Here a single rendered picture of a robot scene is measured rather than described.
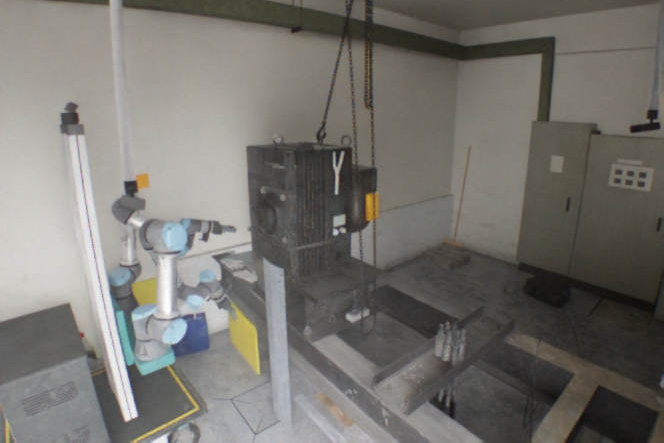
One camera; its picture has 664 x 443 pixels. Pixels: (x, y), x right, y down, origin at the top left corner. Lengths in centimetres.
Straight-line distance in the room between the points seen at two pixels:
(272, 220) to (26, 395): 130
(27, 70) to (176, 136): 99
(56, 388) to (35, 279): 110
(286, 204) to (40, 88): 166
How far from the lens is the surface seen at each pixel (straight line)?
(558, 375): 215
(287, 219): 187
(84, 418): 200
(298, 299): 222
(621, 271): 427
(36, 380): 185
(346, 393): 197
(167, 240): 155
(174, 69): 279
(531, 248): 447
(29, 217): 271
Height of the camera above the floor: 180
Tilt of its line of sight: 13 degrees down
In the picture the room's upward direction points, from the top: straight up
